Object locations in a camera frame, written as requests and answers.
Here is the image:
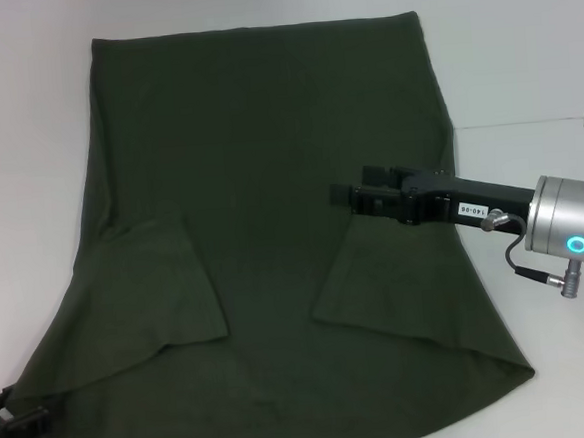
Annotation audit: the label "dark green shirt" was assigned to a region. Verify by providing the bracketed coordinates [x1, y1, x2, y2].
[0, 3, 542, 438]

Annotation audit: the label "right arm connector cable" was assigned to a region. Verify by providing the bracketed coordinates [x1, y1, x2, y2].
[479, 203, 584, 307]

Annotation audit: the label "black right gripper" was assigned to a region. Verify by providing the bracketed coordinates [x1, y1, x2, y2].
[328, 155, 540, 250]

